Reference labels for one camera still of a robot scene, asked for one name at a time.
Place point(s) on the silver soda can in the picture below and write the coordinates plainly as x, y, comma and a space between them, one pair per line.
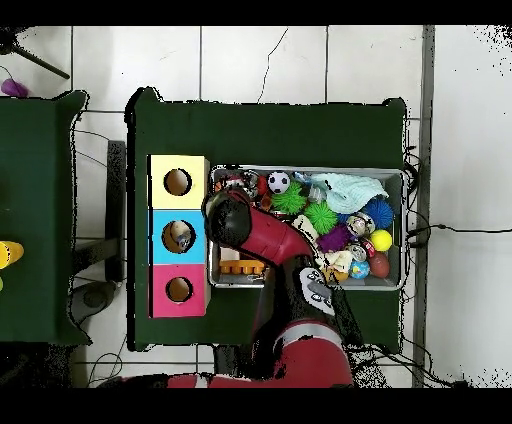
251, 182

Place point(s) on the black flat panel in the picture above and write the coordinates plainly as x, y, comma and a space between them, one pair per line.
116, 200

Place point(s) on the plain yellow ball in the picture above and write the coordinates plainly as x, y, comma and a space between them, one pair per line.
381, 240

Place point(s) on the yellow cup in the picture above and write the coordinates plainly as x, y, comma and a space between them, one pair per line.
3, 256
16, 251

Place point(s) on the silver mesh bin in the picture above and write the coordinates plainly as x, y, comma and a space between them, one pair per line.
368, 283

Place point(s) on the purple object on floor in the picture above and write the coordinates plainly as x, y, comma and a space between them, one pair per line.
14, 88

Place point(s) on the mint green cloth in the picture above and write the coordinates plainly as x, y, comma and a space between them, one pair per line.
348, 192

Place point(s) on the wooden box with three holes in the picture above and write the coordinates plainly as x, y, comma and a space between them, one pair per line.
160, 200

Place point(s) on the red rubber ball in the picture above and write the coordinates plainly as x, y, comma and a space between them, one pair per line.
262, 185

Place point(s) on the black and white soccer ball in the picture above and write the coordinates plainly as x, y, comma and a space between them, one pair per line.
278, 182

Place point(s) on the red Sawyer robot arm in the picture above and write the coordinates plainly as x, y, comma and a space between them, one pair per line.
280, 240

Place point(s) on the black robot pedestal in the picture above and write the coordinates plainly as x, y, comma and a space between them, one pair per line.
228, 364

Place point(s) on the gray round base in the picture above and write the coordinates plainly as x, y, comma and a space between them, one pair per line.
94, 298

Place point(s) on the green spiky ball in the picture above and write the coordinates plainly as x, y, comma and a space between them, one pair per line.
290, 198
320, 217

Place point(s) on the blue spiky ball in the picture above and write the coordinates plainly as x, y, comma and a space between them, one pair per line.
379, 212

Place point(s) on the black rod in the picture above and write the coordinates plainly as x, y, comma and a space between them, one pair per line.
44, 64

